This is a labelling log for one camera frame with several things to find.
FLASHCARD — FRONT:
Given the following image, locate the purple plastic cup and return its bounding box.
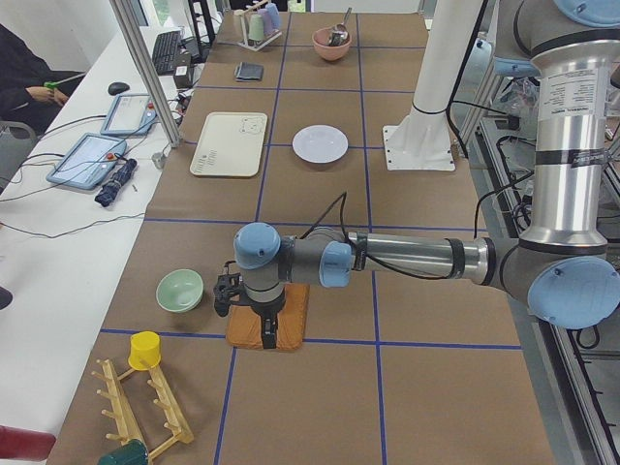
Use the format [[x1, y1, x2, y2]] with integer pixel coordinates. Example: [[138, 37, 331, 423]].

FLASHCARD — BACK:
[[257, 8, 273, 35]]

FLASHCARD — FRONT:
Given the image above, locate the wooden cutting board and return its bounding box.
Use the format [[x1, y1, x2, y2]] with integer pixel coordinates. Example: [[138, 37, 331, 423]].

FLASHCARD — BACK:
[[226, 284, 310, 352]]

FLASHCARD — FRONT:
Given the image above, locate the black small box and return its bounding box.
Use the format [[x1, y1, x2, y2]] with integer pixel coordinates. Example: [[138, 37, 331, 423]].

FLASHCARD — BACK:
[[173, 65, 194, 89]]

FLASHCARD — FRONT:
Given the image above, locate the folded grey cloth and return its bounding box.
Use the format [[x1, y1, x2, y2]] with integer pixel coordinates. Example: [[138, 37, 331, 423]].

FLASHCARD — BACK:
[[234, 62, 264, 81]]

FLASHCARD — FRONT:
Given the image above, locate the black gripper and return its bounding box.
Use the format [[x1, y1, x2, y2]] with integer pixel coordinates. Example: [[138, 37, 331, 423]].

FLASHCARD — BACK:
[[258, 309, 278, 349]]

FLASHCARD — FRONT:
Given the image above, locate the dark green mug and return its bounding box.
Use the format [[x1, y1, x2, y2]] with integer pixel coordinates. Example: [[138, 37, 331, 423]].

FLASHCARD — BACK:
[[97, 439, 149, 465]]

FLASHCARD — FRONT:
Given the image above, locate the pink bowl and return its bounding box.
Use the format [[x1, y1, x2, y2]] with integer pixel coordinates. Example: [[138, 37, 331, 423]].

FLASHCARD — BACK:
[[312, 27, 352, 62]]

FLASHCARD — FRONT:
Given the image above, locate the green plastic cup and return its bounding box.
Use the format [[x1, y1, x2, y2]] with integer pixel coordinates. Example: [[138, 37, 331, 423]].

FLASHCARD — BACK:
[[248, 14, 265, 43]]

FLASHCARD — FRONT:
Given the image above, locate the white cup rack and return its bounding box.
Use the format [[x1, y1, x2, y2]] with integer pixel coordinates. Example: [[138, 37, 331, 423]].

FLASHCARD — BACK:
[[233, 0, 282, 51]]

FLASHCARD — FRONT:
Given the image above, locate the yellow mug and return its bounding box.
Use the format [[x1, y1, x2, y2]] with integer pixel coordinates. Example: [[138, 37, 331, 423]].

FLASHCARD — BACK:
[[128, 331, 162, 371]]

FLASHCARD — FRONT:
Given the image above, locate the black computer mouse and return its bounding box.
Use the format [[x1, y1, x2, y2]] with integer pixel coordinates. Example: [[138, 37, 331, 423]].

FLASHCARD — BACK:
[[108, 81, 130, 96]]

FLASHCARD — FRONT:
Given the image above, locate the teach pendant near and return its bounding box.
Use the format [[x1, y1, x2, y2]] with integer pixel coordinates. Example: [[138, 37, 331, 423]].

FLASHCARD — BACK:
[[46, 133, 127, 191]]

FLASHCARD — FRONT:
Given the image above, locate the seated person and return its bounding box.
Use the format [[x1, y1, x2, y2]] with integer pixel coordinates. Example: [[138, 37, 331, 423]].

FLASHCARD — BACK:
[[1, 25, 83, 135]]

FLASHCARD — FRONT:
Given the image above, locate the white round plate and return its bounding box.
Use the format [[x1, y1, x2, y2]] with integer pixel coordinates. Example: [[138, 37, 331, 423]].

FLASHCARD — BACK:
[[293, 125, 349, 164]]

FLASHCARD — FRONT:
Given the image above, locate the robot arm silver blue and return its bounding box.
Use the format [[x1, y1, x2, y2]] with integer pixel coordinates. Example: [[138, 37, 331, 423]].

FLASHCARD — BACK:
[[214, 1, 619, 349]]

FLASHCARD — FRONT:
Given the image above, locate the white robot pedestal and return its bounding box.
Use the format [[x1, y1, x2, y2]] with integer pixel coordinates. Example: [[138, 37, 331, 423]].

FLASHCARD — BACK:
[[383, 0, 485, 171]]

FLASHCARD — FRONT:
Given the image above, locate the wooden mug rack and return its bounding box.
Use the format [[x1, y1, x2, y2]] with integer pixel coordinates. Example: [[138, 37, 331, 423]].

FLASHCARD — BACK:
[[91, 358, 195, 464]]

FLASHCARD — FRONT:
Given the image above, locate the cream bear tray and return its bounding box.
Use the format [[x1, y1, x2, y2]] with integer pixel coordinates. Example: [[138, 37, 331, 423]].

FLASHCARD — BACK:
[[190, 111, 267, 177]]

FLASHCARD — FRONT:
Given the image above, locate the teach pendant far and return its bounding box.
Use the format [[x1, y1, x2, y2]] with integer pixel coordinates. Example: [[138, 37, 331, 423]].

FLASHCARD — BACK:
[[100, 94, 157, 137]]

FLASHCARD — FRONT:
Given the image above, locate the metal scoop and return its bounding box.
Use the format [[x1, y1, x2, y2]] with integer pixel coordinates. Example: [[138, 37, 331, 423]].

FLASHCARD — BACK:
[[327, 7, 352, 47]]

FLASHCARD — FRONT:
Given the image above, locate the light green bowl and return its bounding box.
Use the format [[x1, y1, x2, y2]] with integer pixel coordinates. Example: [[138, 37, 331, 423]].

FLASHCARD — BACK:
[[156, 269, 203, 314]]

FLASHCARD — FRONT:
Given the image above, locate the aluminium frame post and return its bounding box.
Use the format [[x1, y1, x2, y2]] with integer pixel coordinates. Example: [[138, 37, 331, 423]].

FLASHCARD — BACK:
[[109, 0, 181, 148]]

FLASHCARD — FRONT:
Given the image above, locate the folded dark blue umbrella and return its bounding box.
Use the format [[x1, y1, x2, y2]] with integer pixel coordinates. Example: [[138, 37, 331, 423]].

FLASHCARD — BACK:
[[95, 159, 138, 207]]

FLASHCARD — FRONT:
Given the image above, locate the black keyboard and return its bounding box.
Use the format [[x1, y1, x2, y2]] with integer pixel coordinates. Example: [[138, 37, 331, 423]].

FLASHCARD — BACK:
[[151, 30, 182, 76]]

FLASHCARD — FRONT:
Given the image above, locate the blue plastic cup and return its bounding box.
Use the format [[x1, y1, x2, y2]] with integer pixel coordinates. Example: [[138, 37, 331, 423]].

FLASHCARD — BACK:
[[264, 2, 281, 29]]

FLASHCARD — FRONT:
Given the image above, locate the teach pendant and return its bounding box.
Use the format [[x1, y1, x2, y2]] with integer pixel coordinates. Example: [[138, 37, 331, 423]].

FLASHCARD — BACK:
[[100, 94, 157, 137], [46, 133, 127, 191]]

